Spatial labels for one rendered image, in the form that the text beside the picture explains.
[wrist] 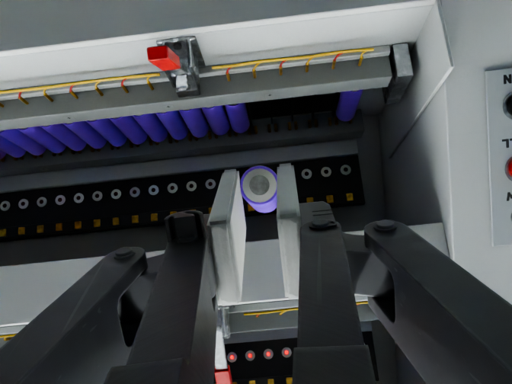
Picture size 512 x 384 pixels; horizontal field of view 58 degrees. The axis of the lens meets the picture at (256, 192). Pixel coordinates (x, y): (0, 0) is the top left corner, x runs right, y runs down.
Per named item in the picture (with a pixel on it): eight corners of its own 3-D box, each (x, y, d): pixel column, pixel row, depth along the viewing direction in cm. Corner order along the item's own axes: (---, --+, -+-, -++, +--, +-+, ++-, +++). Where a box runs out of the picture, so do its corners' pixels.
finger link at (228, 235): (241, 305, 15) (219, 308, 15) (246, 228, 22) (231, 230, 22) (229, 221, 14) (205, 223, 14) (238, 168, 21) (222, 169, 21)
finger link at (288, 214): (276, 216, 14) (300, 213, 14) (276, 164, 21) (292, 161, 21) (286, 302, 15) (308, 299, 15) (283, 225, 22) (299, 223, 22)
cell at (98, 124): (109, 130, 46) (81, 103, 40) (126, 128, 46) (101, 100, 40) (109, 148, 46) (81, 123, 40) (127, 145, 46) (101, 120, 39)
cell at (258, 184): (285, 189, 27) (286, 174, 21) (272, 218, 27) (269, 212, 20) (257, 177, 27) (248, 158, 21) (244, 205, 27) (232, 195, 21)
